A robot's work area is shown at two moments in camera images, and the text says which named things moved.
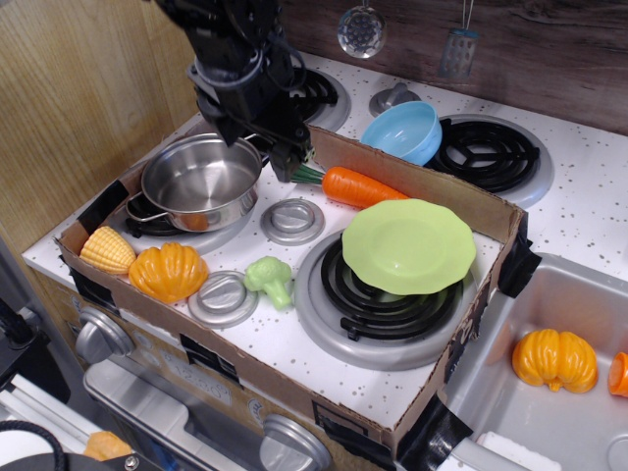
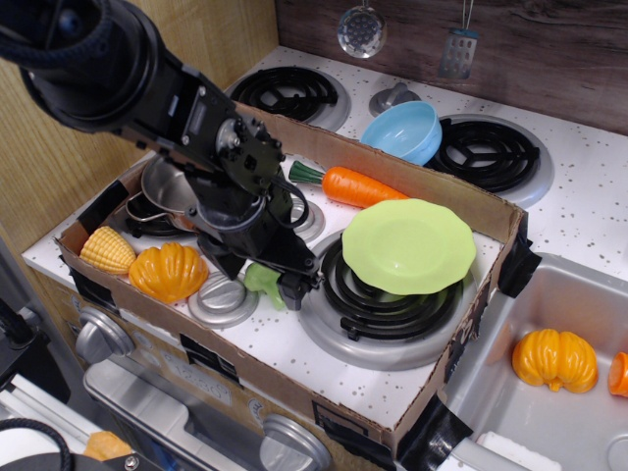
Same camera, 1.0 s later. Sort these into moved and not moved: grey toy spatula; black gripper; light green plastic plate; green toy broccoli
Moved: black gripper
Not moved: green toy broccoli; light green plastic plate; grey toy spatula
